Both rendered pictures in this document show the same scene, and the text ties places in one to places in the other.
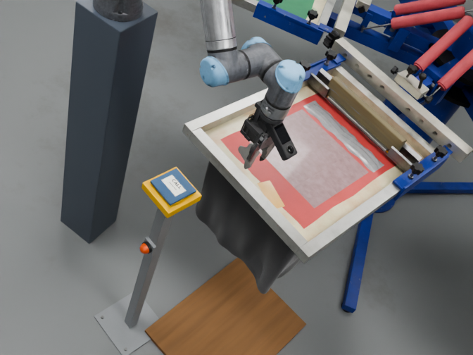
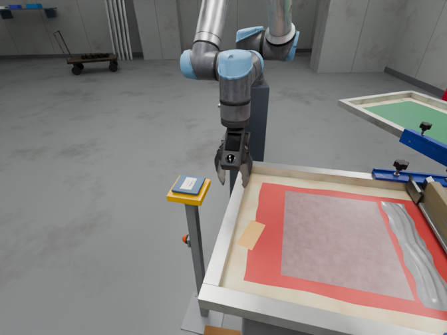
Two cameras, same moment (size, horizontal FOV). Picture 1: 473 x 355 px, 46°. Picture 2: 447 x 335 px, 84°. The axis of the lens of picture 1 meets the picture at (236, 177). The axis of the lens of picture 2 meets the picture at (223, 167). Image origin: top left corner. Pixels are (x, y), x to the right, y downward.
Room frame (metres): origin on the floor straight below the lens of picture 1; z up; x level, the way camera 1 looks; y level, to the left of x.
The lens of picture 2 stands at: (0.96, -0.58, 1.54)
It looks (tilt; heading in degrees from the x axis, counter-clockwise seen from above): 34 degrees down; 74
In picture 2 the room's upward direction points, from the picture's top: 1 degrees counter-clockwise
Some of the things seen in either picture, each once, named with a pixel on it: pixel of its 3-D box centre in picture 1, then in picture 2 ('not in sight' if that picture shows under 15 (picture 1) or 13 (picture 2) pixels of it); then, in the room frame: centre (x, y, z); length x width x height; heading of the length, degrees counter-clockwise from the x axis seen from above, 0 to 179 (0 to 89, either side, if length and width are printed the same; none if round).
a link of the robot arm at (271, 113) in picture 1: (274, 106); (233, 110); (1.15, -0.02, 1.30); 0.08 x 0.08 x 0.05
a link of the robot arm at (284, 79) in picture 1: (284, 83); (235, 77); (1.15, -0.02, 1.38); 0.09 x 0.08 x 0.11; 54
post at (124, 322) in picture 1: (148, 267); (198, 264); (1.03, 0.16, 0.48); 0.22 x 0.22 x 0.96; 60
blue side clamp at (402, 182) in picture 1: (418, 172); not in sight; (1.53, -0.58, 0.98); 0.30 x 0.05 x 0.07; 150
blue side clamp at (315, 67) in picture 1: (310, 75); (418, 184); (1.81, -0.10, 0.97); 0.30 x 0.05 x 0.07; 150
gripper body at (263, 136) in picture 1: (264, 125); (235, 137); (1.15, -0.01, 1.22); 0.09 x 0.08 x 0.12; 61
